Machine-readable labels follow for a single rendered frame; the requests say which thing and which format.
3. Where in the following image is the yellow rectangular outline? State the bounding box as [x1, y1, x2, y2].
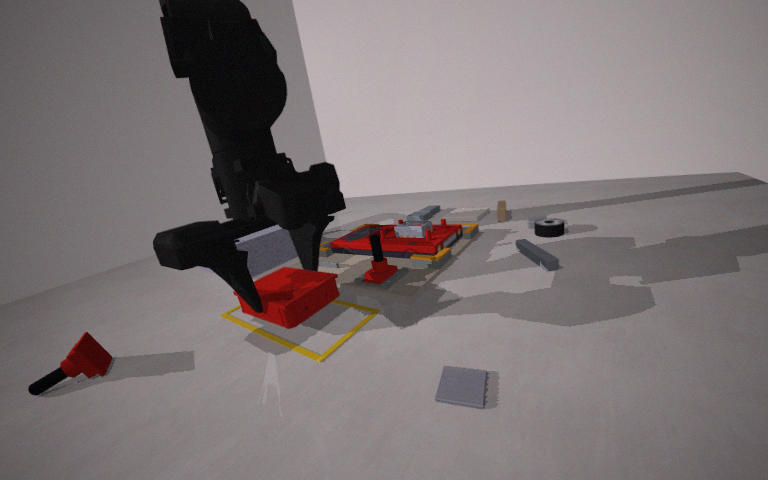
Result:
[220, 300, 381, 362]

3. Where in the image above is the grey rectangular bar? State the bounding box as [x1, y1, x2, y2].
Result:
[515, 239, 559, 271]

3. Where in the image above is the tan wooden block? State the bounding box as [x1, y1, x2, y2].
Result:
[497, 200, 506, 222]

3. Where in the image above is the black tyre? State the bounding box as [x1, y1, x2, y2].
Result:
[534, 218, 564, 237]

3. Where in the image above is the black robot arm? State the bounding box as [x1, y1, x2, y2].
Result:
[159, 0, 340, 230]

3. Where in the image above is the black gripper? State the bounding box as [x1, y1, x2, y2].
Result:
[153, 144, 335, 313]

